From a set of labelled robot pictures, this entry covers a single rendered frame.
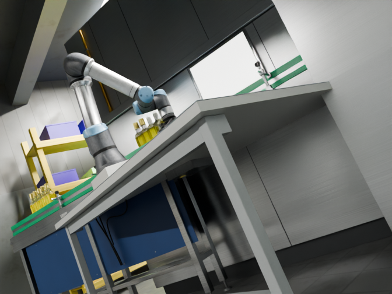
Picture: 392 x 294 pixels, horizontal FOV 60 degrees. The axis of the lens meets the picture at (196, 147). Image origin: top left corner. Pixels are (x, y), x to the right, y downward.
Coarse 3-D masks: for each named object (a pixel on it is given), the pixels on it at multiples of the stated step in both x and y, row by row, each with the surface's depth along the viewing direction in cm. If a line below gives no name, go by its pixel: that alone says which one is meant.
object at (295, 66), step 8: (288, 64) 166; (296, 64) 164; (304, 64) 162; (272, 72) 170; (280, 72) 168; (288, 72) 167; (296, 72) 164; (272, 80) 171; (280, 80) 169; (248, 88) 177; (256, 88) 176; (264, 88) 173
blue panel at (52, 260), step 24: (144, 192) 206; (120, 216) 217; (144, 216) 207; (168, 216) 198; (48, 240) 257; (96, 240) 230; (120, 240) 218; (144, 240) 208; (168, 240) 199; (192, 240) 190; (48, 264) 259; (72, 264) 244; (96, 264) 231; (48, 288) 260; (72, 288) 246
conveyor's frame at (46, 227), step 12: (288, 84) 165; (300, 84) 162; (72, 204) 237; (48, 216) 252; (60, 216) 245; (36, 228) 261; (48, 228) 253; (12, 240) 278; (24, 240) 270; (36, 240) 262
